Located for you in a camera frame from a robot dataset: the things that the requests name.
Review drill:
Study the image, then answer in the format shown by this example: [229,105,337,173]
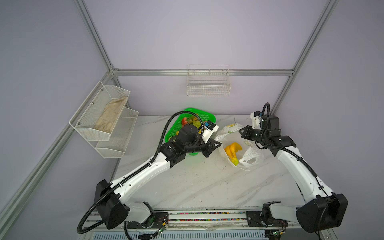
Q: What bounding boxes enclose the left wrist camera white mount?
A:
[202,121,219,144]

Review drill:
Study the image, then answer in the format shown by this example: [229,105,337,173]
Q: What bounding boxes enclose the green plastic basket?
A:
[160,108,216,161]

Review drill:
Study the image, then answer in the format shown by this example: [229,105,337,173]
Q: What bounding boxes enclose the beige cloth in shelf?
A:
[94,97,128,134]

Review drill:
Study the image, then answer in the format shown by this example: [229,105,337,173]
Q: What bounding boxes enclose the left black corrugated cable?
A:
[76,110,205,240]

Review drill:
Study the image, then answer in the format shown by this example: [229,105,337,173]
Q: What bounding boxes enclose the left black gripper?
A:
[184,134,221,158]

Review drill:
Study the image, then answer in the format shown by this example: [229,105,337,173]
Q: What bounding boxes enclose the yellow banana bunch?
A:
[225,143,243,166]

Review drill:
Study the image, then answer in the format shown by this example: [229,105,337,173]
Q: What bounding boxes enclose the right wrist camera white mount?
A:
[251,111,262,130]

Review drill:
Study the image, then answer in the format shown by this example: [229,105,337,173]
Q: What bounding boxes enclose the lower white mesh shelf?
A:
[96,108,139,159]

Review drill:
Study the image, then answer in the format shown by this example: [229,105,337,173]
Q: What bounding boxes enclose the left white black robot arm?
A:
[87,121,221,230]

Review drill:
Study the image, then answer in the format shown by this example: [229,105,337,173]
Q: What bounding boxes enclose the white mesh shelf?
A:
[69,82,130,142]
[96,108,139,159]

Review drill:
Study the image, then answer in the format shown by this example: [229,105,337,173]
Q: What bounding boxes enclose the white wire wall basket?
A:
[187,65,232,97]

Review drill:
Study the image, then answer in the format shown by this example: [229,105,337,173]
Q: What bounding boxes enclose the red dragon fruit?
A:
[181,117,189,126]

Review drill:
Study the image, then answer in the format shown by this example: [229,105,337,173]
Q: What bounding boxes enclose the right black cable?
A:
[257,102,331,240]

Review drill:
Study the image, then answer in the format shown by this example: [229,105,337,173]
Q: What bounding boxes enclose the green guava fruit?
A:
[192,118,201,128]

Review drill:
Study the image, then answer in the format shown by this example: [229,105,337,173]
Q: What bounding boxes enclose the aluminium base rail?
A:
[80,209,337,240]

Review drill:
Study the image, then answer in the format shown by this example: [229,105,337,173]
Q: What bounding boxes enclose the upper white mesh shelf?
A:
[69,82,130,142]

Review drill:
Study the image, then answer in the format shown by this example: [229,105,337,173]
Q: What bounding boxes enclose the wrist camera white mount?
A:
[202,121,219,144]
[251,111,262,130]

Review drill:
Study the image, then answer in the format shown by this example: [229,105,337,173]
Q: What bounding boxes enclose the white lemon print plastic bag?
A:
[215,124,265,171]

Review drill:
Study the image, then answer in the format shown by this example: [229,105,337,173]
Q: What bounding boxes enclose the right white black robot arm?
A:
[239,111,348,233]

